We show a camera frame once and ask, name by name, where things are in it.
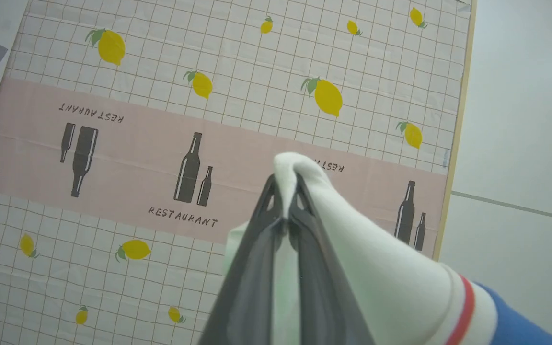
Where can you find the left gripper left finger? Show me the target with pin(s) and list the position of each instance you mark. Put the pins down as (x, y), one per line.
(252, 287)

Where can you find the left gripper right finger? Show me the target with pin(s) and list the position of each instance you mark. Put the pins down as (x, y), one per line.
(321, 292)

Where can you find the blue white red-striped garment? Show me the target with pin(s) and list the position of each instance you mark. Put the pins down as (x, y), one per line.
(376, 268)

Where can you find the lemon print grid cloth screen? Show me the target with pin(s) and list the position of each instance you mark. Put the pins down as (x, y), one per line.
(161, 158)

